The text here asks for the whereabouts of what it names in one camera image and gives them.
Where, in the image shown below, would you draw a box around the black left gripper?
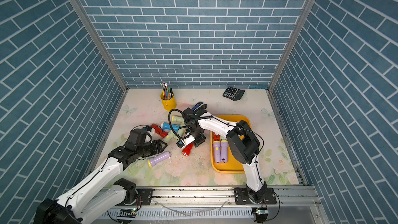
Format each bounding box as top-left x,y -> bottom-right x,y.
135,138 -> 169,158

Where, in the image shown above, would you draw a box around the purple flashlight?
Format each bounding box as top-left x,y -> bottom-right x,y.
220,140 -> 229,163
212,141 -> 221,164
147,151 -> 171,168

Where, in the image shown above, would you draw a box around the green flashlight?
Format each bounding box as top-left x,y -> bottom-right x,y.
162,131 -> 179,143
179,128 -> 187,136

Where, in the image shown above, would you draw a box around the red flashlight with white logo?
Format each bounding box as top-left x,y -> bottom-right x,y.
213,134 -> 220,141

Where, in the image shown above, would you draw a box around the yellow plastic storage tray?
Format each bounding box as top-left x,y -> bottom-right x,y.
210,115 -> 251,174

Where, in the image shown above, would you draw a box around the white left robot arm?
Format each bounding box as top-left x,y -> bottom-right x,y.
34,129 -> 167,224

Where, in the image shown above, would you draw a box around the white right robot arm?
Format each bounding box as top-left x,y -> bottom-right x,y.
178,104 -> 267,204

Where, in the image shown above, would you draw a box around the blue black stapler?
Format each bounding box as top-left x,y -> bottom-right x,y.
192,102 -> 207,114

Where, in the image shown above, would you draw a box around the green flashlight horizontal top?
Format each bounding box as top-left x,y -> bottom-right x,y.
171,115 -> 184,124

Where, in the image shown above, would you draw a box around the yellow pen holder cup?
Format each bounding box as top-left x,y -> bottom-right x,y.
160,93 -> 177,111

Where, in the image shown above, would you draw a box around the blue flashlight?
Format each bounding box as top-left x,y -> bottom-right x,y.
161,122 -> 180,132

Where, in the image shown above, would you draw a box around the pens in cup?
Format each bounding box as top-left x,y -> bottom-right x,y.
161,82 -> 173,101

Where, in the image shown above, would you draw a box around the black desk calculator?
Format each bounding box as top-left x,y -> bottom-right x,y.
222,87 -> 245,101

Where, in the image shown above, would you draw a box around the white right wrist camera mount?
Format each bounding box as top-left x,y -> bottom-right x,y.
176,136 -> 195,149

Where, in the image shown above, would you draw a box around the black corrugated cable conduit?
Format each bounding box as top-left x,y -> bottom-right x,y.
168,108 -> 190,140

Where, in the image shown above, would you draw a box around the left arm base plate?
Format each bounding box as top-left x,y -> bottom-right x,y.
117,188 -> 154,207

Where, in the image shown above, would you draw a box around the aluminium front rail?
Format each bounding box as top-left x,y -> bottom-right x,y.
55,185 -> 330,224

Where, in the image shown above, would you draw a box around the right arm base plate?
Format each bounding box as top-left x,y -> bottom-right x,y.
233,186 -> 277,205

